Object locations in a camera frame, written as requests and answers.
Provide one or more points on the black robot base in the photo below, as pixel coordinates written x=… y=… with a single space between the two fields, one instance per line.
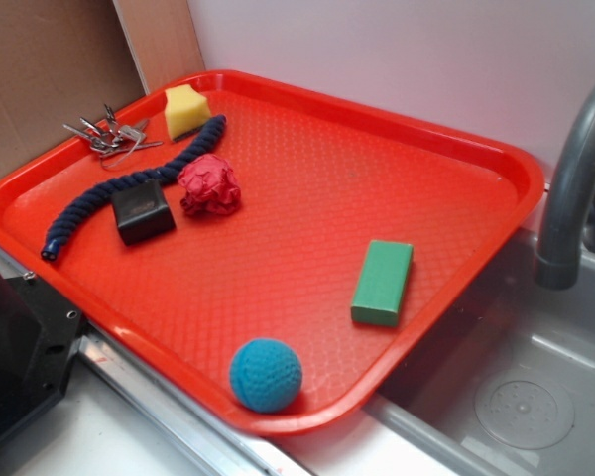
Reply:
x=39 y=337

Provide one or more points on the red plastic tray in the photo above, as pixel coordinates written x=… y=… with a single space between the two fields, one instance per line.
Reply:
x=321 y=178

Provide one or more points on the green rectangular block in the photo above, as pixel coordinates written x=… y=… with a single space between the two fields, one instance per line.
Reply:
x=378 y=296

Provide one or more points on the crumpled red paper ball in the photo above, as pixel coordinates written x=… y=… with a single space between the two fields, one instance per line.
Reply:
x=210 y=186

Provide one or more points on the blue crocheted ball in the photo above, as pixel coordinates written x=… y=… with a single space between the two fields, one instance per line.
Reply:
x=265 y=375

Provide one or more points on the black rectangular block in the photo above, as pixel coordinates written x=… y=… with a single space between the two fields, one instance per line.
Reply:
x=142 y=212

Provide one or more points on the yellow sponge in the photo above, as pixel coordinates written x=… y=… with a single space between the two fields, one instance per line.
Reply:
x=185 y=111

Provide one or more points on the silver key bunch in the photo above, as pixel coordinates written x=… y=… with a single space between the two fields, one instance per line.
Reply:
x=113 y=142

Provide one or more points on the grey plastic sink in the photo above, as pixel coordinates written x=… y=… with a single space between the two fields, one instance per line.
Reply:
x=504 y=382

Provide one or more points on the grey faucet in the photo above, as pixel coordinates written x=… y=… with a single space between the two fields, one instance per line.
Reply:
x=568 y=221

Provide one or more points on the brown cardboard panel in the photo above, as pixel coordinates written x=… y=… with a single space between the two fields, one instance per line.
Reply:
x=61 y=59

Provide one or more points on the silver metal rail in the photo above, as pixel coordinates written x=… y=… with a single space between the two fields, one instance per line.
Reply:
x=119 y=418

